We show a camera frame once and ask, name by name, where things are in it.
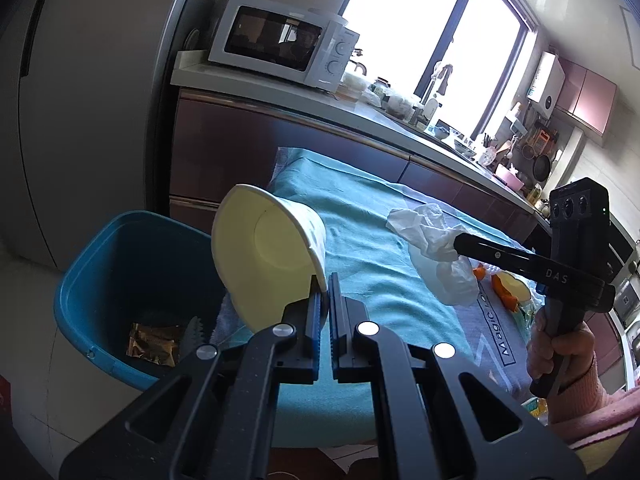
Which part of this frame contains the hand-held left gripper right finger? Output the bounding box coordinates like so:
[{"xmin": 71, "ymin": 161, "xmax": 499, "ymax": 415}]
[{"xmin": 327, "ymin": 271, "xmax": 587, "ymax": 480}]

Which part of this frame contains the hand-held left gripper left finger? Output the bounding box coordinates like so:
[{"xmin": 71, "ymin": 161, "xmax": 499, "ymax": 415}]
[{"xmin": 59, "ymin": 275, "xmax": 331, "ymax": 480}]

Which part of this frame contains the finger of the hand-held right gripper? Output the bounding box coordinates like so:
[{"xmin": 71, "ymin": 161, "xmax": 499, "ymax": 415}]
[{"xmin": 452, "ymin": 232, "xmax": 553, "ymax": 286}]

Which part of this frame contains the white plastic bag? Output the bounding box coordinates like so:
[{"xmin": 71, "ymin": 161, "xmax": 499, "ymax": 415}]
[{"xmin": 434, "ymin": 255, "xmax": 481, "ymax": 307}]

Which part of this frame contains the white tissue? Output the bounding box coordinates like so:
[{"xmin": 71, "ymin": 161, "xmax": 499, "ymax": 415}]
[{"xmin": 386, "ymin": 204, "xmax": 463, "ymax": 264}]

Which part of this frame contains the white paper cup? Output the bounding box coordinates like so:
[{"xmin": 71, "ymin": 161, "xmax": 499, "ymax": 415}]
[{"xmin": 211, "ymin": 184, "xmax": 329, "ymax": 333}]

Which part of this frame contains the blue plastic bin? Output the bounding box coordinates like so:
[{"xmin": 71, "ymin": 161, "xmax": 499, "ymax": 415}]
[{"xmin": 54, "ymin": 210, "xmax": 236, "ymax": 393}]

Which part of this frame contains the person's right hand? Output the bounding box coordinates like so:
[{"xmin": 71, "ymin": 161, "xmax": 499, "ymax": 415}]
[{"xmin": 528, "ymin": 304, "xmax": 597, "ymax": 386}]

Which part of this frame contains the yellow fruit piece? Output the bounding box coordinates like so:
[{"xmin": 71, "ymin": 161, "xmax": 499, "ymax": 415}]
[{"xmin": 500, "ymin": 271, "xmax": 532, "ymax": 303}]

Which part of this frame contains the teal towel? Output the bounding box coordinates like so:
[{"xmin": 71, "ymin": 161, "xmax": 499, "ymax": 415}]
[{"xmin": 215, "ymin": 147, "xmax": 547, "ymax": 448}]

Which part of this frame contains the grey serrated wrapper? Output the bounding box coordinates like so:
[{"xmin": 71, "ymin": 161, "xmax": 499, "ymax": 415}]
[{"xmin": 177, "ymin": 314, "xmax": 219, "ymax": 366}]

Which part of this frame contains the white water heater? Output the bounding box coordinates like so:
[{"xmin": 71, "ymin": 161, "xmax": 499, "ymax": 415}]
[{"xmin": 527, "ymin": 51, "xmax": 566, "ymax": 119}]

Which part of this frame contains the golden foil wrapper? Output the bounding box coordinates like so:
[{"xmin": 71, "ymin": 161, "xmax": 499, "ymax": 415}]
[{"xmin": 125, "ymin": 322, "xmax": 183, "ymax": 368}]

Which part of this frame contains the metal faucet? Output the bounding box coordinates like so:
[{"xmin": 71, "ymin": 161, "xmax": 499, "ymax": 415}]
[{"xmin": 425, "ymin": 63, "xmax": 454, "ymax": 111}]

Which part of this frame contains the brown base cabinet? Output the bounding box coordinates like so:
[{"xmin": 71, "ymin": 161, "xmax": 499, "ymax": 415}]
[{"xmin": 167, "ymin": 87, "xmax": 551, "ymax": 257}]

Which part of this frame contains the clear food container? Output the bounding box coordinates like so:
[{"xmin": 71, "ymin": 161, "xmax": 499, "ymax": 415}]
[{"xmin": 337, "ymin": 71, "xmax": 371, "ymax": 104}]

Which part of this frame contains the kitchen window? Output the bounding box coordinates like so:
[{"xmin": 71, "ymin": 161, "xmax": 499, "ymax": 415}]
[{"xmin": 340, "ymin": 0, "xmax": 542, "ymax": 137}]

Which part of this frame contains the white kitchen counter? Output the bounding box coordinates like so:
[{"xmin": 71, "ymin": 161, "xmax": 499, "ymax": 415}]
[{"xmin": 170, "ymin": 50, "xmax": 551, "ymax": 217}]

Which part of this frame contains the white microwave oven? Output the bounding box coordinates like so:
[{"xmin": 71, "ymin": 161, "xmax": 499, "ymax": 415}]
[{"xmin": 207, "ymin": 0, "xmax": 361, "ymax": 94}]

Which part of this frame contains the grey refrigerator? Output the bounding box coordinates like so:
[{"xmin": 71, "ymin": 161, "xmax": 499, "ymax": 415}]
[{"xmin": 0, "ymin": 0, "xmax": 237, "ymax": 275}]

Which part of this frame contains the pink wall cabinet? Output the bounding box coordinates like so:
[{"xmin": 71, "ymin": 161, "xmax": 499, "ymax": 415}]
[{"xmin": 554, "ymin": 57, "xmax": 619, "ymax": 137}]

